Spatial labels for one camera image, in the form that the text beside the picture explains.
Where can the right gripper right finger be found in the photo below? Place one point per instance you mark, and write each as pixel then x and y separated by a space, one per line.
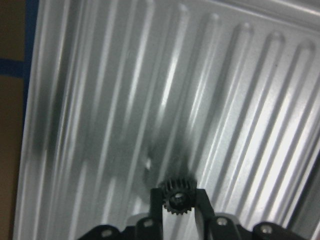
pixel 210 225

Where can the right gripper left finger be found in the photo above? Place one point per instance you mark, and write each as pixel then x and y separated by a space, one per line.
pixel 151 226

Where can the silver metal tray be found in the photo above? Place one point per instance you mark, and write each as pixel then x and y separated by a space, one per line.
pixel 124 94

